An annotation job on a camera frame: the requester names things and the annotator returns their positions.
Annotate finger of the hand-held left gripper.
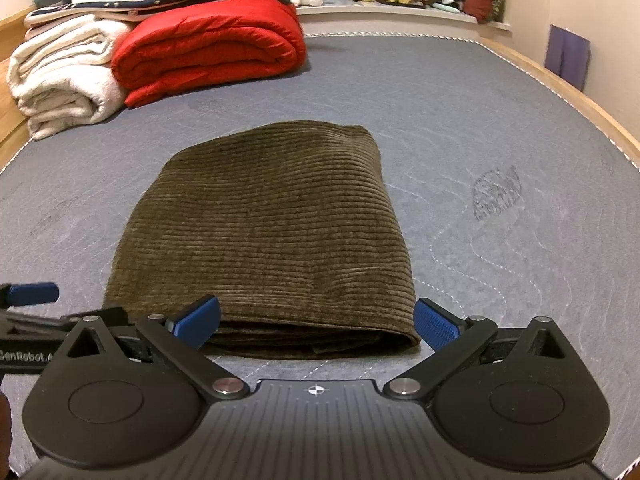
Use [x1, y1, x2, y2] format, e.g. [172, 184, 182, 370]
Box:
[0, 283, 59, 308]
[0, 307, 136, 345]

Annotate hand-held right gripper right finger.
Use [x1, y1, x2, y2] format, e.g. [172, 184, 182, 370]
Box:
[382, 299, 569, 402]

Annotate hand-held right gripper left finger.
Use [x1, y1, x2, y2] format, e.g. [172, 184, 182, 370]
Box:
[66, 296, 252, 403]

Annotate olive corduroy pants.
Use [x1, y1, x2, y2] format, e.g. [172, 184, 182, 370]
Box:
[102, 121, 421, 361]

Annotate white fleece blanket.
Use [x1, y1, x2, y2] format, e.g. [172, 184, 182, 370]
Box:
[7, 12, 133, 141]

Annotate red folded quilt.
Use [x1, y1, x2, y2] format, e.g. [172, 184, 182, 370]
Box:
[111, 0, 308, 108]

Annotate purple folded mat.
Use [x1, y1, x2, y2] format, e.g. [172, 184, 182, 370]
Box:
[544, 24, 592, 91]

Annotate navy star-patterned blanket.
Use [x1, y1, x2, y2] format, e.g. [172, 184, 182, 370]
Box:
[24, 0, 248, 28]

